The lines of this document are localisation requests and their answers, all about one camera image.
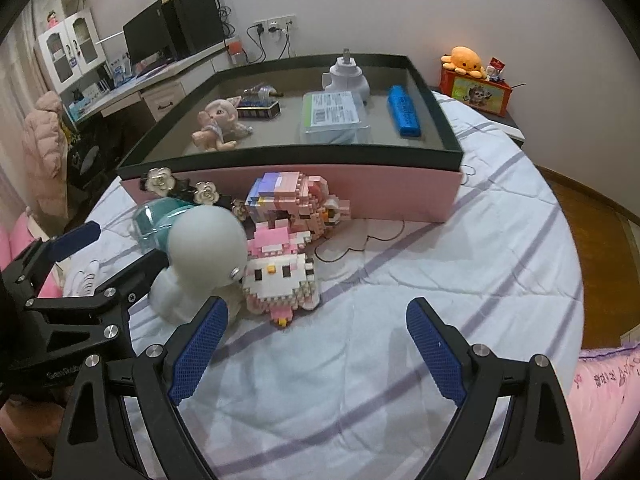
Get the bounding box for pink purple block figure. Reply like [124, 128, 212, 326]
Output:
[245, 170, 352, 233]

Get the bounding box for pink padded jacket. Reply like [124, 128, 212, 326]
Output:
[22, 91, 71, 221]

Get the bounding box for small baby doll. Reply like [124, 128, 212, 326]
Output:
[192, 99, 254, 152]

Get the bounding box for black office chair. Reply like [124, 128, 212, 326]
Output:
[60, 110, 131, 191]

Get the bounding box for orange octopus plush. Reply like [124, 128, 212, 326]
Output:
[441, 46, 487, 79]

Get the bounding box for black computer tower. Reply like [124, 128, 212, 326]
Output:
[160, 0, 226, 58]

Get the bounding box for orange printed storage box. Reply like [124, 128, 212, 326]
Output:
[439, 66, 514, 112]

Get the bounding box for pink cushion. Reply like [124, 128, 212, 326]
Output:
[0, 207, 63, 301]

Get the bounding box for teal glass jar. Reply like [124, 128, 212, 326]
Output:
[131, 197, 193, 256]

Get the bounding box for blue cylinder case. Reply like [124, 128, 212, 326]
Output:
[387, 85, 422, 138]

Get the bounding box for white glass-door cabinet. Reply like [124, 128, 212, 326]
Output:
[34, 7, 108, 96]

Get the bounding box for small dark rectangular box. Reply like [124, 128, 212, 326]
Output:
[234, 85, 285, 120]

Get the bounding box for blue printed boxes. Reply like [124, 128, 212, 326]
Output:
[107, 55, 132, 86]

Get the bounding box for white round-headed figure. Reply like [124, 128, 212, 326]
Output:
[150, 207, 249, 328]

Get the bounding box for black cable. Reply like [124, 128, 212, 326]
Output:
[247, 25, 291, 63]

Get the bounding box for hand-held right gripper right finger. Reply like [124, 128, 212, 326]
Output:
[405, 297, 581, 480]

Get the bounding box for pink white block cat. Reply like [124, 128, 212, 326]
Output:
[241, 225, 318, 328]

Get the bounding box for light curtain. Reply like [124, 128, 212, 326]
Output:
[0, 0, 51, 221]

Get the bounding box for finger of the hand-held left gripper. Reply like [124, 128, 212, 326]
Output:
[27, 248, 172, 312]
[5, 220, 102, 302]

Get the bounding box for black monitor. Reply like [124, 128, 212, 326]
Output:
[122, 10, 173, 68]

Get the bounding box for white striped quilt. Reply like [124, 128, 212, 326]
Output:
[60, 90, 586, 480]

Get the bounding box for pink box with black rim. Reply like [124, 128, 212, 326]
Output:
[116, 52, 466, 225]

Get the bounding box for white desk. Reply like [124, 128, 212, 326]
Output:
[65, 40, 236, 123]

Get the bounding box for pink blanket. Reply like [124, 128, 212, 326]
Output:
[565, 342, 640, 480]

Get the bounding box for clear plastic box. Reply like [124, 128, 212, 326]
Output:
[299, 90, 372, 145]

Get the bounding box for white wall socket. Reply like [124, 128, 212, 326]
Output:
[252, 16, 297, 33]

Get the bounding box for black flower hair clip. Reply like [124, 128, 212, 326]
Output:
[140, 166, 248, 221]

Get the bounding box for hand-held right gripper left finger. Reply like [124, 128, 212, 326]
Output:
[50, 296, 230, 480]

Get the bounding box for white plug adapter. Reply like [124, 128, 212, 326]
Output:
[321, 48, 371, 106]

